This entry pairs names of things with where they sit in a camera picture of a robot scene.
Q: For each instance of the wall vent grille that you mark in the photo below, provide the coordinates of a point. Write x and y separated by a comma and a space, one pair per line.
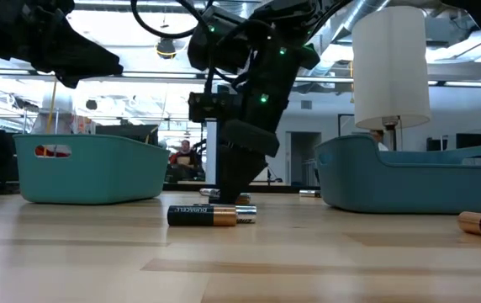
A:
306, 104

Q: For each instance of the metal lamp stem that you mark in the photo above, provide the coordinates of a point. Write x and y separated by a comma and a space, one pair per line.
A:
391, 134

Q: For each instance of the round ceiling spot lamp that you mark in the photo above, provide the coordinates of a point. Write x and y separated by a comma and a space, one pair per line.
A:
166, 48

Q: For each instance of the white cylindrical lamp shade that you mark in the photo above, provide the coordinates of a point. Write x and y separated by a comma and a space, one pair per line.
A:
392, 67

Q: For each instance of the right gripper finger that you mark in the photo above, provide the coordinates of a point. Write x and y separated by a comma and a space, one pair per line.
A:
253, 141
228, 177

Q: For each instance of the silver battery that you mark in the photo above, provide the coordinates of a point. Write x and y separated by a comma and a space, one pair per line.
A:
309, 193
207, 192

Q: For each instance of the blue plastic bin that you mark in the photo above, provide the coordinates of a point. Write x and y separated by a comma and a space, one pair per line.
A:
392, 187

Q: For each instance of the green plastic bin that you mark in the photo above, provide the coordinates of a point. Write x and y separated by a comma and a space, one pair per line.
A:
93, 177

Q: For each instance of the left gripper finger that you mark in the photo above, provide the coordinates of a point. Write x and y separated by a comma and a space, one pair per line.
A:
76, 59

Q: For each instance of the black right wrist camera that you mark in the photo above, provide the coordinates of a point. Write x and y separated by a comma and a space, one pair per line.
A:
211, 107

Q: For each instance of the silver ventilation duct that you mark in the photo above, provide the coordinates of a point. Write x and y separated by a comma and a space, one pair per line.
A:
358, 17

